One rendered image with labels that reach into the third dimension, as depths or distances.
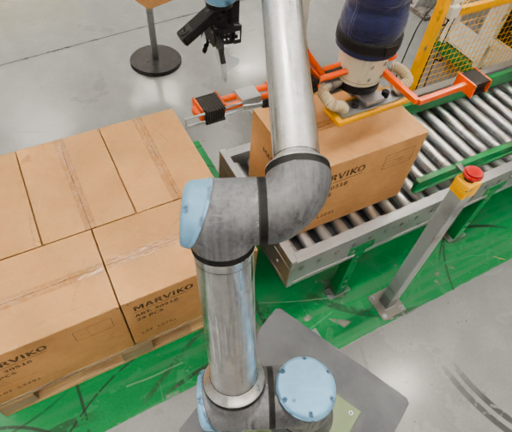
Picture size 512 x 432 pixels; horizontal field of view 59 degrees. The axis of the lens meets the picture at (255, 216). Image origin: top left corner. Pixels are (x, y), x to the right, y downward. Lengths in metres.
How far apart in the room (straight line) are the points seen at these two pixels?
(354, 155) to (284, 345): 0.75
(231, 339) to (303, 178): 0.38
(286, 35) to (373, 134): 1.00
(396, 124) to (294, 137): 1.19
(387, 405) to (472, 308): 1.31
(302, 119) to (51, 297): 1.35
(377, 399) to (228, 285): 0.83
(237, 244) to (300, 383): 0.52
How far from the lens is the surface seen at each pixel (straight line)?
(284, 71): 0.88
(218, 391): 1.12
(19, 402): 2.30
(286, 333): 1.52
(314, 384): 1.17
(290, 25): 0.95
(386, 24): 1.57
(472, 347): 2.61
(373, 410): 1.50
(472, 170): 1.75
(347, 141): 1.81
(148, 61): 3.78
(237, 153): 2.19
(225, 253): 0.75
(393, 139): 1.88
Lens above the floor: 2.15
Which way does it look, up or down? 53 degrees down
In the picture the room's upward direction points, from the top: 6 degrees clockwise
